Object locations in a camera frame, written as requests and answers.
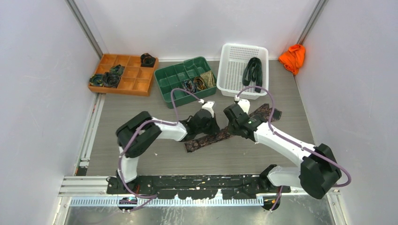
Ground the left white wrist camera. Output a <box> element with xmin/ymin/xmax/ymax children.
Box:
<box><xmin>198</xmin><ymin>99</ymin><xmax>215</xmax><ymax>118</ymax></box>

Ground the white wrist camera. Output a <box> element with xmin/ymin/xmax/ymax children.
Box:
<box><xmin>198</xmin><ymin>99</ymin><xmax>215</xmax><ymax>118</ymax></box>
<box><xmin>234</xmin><ymin>96</ymin><xmax>250</xmax><ymax>114</ymax></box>

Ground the rolled olive gold tie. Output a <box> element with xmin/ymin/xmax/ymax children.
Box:
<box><xmin>200</xmin><ymin>70</ymin><xmax>216</xmax><ymax>88</ymax></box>

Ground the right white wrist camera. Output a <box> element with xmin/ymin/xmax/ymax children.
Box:
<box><xmin>234</xmin><ymin>96</ymin><xmax>250</xmax><ymax>114</ymax></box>

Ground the rolled blue green tie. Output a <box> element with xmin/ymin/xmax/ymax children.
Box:
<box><xmin>89</xmin><ymin>74</ymin><xmax>104</xmax><ymax>87</ymax></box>

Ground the left aluminium corner post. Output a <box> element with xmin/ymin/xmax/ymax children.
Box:
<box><xmin>65</xmin><ymin>0</ymin><xmax>103</xmax><ymax>59</ymax></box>

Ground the rolled dark grey tie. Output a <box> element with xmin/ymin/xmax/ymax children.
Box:
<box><xmin>102</xmin><ymin>72</ymin><xmax>121</xmax><ymax>88</ymax></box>

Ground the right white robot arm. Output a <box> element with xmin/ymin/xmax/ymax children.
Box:
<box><xmin>223</xmin><ymin>103</ymin><xmax>342</xmax><ymax>199</ymax></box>

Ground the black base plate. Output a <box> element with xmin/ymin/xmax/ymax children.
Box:
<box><xmin>106</xmin><ymin>174</ymin><xmax>279</xmax><ymax>200</ymax></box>

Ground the aluminium front rail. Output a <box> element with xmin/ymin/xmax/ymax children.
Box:
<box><xmin>59</xmin><ymin>176</ymin><xmax>339</xmax><ymax>207</ymax></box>

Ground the brown paisley tie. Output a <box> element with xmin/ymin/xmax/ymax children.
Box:
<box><xmin>184</xmin><ymin>104</ymin><xmax>272</xmax><ymax>153</ymax></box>

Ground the right aluminium corner post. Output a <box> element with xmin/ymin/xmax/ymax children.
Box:
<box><xmin>297</xmin><ymin>0</ymin><xmax>329</xmax><ymax>45</ymax></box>

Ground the rolled colourful striped tie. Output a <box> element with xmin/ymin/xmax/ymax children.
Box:
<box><xmin>182</xmin><ymin>79</ymin><xmax>197</xmax><ymax>93</ymax></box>

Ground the aluminium corner post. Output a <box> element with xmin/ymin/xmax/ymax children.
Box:
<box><xmin>65</xmin><ymin>0</ymin><xmax>103</xmax><ymax>59</ymax></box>
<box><xmin>297</xmin><ymin>0</ymin><xmax>329</xmax><ymax>45</ymax></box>

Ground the white plastic basket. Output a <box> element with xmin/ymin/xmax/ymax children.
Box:
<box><xmin>216</xmin><ymin>43</ymin><xmax>269</xmax><ymax>97</ymax></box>

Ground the green compartment tray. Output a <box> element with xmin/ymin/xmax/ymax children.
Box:
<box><xmin>154</xmin><ymin>56</ymin><xmax>217</xmax><ymax>109</ymax></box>

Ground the rolled green patterned tie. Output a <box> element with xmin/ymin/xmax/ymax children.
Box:
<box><xmin>109</xmin><ymin>64</ymin><xmax>125</xmax><ymax>76</ymax></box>

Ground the rolled black tie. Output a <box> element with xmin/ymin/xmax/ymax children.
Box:
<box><xmin>140</xmin><ymin>53</ymin><xmax>156</xmax><ymax>68</ymax></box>

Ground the orange cloth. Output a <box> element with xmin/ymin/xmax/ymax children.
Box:
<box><xmin>278</xmin><ymin>44</ymin><xmax>306</xmax><ymax>75</ymax></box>

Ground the rolled orange brown tie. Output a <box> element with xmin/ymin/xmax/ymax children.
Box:
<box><xmin>193</xmin><ymin>76</ymin><xmax>207</xmax><ymax>91</ymax></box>

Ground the orange compartment tray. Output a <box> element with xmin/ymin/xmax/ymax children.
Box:
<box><xmin>88</xmin><ymin>54</ymin><xmax>159</xmax><ymax>97</ymax></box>

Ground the dark green tie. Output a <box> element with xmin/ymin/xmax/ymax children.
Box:
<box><xmin>242</xmin><ymin>57</ymin><xmax>263</xmax><ymax>93</ymax></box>

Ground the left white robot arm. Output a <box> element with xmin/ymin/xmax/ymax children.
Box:
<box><xmin>116</xmin><ymin>109</ymin><xmax>220</xmax><ymax>194</ymax></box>

